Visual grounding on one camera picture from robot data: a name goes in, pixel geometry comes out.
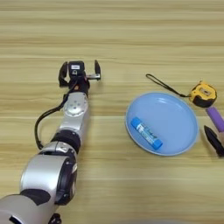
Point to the yellow black tape measure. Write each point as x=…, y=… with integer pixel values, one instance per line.
x=203, y=94

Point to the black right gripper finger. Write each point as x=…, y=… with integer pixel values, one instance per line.
x=214, y=140

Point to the blue glue stick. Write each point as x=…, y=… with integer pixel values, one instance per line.
x=145, y=133

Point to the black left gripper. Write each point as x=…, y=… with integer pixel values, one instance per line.
x=81, y=84

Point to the light blue round plate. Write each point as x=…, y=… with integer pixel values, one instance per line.
x=172, y=122

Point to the black box with white label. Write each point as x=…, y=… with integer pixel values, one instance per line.
x=76, y=68

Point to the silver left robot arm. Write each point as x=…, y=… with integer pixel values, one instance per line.
x=58, y=163

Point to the black robot torso part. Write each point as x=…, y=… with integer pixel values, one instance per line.
x=55, y=218

